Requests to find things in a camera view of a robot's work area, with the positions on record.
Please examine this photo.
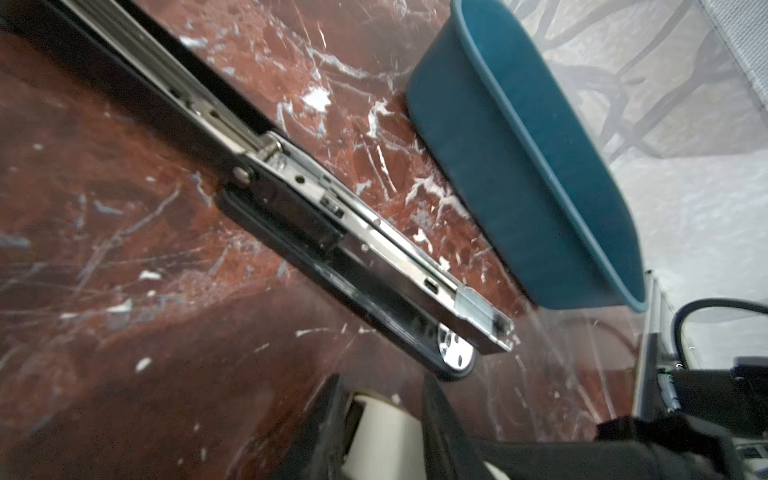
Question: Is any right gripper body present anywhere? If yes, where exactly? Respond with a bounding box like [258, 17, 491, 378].
[467, 414, 746, 479]

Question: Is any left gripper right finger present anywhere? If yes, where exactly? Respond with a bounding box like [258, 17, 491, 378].
[421, 374, 494, 480]

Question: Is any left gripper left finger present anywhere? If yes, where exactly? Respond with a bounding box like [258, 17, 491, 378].
[272, 374, 347, 479]

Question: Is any teal plastic tray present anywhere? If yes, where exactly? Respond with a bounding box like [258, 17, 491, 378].
[405, 1, 647, 312]

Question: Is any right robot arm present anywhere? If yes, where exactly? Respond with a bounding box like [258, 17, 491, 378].
[475, 365, 767, 479]

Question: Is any aluminium mounting rail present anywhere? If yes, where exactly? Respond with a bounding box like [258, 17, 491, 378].
[632, 271, 706, 421]

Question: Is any white wire mesh basket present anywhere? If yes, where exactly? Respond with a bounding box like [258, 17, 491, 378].
[701, 0, 767, 109]

